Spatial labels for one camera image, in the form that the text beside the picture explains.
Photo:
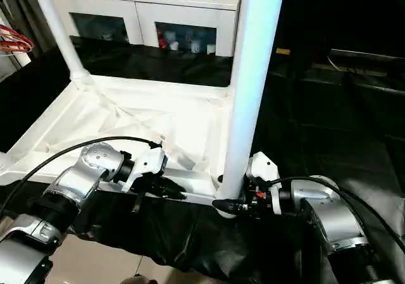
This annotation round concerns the white plastic table top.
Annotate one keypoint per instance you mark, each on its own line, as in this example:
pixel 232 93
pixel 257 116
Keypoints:
pixel 126 103

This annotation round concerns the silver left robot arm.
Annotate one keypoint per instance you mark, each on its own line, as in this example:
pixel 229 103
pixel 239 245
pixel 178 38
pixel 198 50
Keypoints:
pixel 91 160

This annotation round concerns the black shiny mat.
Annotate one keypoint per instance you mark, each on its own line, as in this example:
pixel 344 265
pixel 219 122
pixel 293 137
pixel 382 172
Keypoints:
pixel 174 233

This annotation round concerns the grey robot foot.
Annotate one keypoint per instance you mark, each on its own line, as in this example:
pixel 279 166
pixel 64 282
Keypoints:
pixel 135 280

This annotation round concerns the black flat bar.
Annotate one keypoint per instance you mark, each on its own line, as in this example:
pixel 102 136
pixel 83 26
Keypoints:
pixel 367 54

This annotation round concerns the white cabinet with glass doors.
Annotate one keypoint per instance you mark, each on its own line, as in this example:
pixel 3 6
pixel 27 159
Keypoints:
pixel 110 4

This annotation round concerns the red clothes hangers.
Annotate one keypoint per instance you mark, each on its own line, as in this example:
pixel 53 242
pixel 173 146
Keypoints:
pixel 16 42

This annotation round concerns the grey curtain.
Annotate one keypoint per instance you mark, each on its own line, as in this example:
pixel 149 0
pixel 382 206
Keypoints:
pixel 30 15

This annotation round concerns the black cabinet with gold label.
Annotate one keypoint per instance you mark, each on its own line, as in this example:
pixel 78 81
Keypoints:
pixel 348 12

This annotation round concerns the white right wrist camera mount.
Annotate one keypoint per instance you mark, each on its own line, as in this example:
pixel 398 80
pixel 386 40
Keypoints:
pixel 262 167

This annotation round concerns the white post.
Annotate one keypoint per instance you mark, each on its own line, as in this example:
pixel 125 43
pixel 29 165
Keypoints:
pixel 23 59

